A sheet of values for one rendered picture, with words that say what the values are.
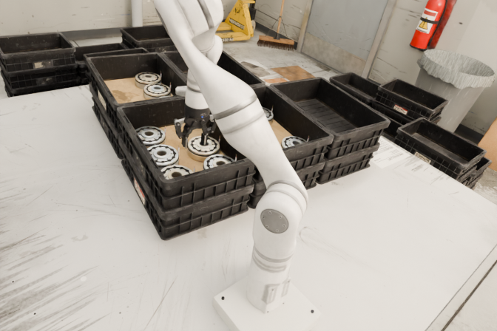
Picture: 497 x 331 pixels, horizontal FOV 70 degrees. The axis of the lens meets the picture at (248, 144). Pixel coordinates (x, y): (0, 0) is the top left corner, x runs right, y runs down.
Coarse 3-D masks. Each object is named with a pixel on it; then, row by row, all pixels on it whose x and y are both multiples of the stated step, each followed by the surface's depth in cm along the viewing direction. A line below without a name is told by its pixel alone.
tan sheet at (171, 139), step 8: (160, 128) 124; (168, 128) 125; (168, 136) 121; (176, 136) 122; (192, 136) 123; (208, 136) 125; (168, 144) 117; (176, 144) 118; (184, 152) 115; (184, 160) 112; (192, 160) 112; (192, 168) 109; (200, 168) 110
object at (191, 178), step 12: (120, 108) 112; (132, 132) 103; (144, 156) 96; (156, 168) 91; (216, 168) 95; (228, 168) 97; (240, 168) 100; (168, 180) 88; (180, 180) 89; (192, 180) 92
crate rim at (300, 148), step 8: (256, 88) 140; (272, 88) 141; (280, 96) 136; (288, 104) 133; (304, 112) 129; (312, 120) 125; (320, 128) 121; (328, 136) 118; (304, 144) 111; (312, 144) 113; (320, 144) 115; (328, 144) 118; (288, 152) 108; (296, 152) 110
